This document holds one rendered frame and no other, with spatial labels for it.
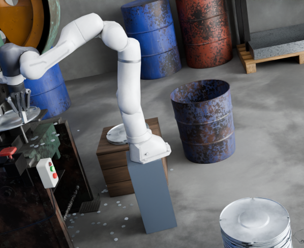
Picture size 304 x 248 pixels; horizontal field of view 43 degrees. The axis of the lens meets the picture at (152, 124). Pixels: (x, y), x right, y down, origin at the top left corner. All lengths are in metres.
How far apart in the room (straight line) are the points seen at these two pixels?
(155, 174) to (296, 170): 0.97
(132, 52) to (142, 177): 0.66
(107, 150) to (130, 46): 0.85
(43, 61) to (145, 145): 0.66
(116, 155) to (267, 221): 1.10
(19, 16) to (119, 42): 0.79
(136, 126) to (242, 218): 0.67
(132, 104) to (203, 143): 0.95
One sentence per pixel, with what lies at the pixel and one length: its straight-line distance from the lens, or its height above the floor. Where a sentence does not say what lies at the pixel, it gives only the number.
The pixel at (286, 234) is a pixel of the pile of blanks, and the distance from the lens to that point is 1.71.
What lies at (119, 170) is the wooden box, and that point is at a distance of 2.50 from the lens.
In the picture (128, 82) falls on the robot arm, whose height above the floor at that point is 0.88.
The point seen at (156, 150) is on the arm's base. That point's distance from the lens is 1.99.
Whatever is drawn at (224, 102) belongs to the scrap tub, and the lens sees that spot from 2.57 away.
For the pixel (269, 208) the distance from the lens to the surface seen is 1.79.
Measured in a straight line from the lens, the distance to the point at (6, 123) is 2.11.
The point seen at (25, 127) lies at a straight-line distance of 2.14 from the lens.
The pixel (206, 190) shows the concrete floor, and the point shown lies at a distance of 2.47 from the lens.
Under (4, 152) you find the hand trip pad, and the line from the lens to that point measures 1.83.
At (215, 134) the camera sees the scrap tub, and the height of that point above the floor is 0.22.
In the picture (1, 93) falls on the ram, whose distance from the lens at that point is 2.12.
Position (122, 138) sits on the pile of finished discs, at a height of 0.37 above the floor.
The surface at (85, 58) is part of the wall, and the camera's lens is 5.44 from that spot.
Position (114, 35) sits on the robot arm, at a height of 1.12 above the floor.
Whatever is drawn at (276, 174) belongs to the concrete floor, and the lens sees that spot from 2.54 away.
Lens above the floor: 1.43
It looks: 24 degrees down
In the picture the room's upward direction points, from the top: 14 degrees counter-clockwise
